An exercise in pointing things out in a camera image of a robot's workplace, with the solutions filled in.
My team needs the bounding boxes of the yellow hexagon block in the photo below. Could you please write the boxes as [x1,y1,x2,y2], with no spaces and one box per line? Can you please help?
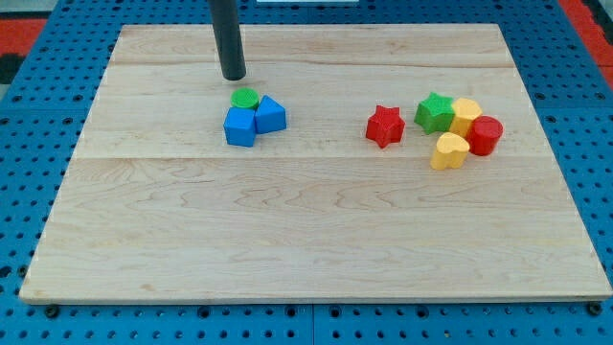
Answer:
[448,98,483,137]

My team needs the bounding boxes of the red circle block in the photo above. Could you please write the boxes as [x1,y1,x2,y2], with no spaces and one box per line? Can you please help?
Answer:
[466,115,504,156]

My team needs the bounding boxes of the blue triangle block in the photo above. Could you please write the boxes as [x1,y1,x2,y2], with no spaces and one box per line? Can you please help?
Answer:
[255,95,286,134]

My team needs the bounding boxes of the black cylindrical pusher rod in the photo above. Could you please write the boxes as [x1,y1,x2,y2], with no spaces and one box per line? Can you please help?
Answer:
[208,0,246,81]

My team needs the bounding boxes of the red star block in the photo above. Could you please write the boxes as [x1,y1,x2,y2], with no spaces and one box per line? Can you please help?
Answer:
[365,104,405,149]

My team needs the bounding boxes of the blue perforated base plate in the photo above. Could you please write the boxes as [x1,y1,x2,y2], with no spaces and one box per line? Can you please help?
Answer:
[1,0,612,344]

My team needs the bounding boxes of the blue cube block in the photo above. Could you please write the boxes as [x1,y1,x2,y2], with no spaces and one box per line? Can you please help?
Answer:
[223,107,256,147]

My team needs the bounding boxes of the yellow heart block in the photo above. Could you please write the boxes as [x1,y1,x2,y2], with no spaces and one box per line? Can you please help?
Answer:
[430,132,470,171]

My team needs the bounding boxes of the light wooden board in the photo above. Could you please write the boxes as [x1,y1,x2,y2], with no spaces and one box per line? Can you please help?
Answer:
[19,24,612,305]

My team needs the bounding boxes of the green circle block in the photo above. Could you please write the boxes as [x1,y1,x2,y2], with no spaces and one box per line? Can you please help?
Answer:
[230,87,260,109]

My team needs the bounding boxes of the green star block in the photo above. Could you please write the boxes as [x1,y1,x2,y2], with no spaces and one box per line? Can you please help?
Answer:
[414,92,455,134]

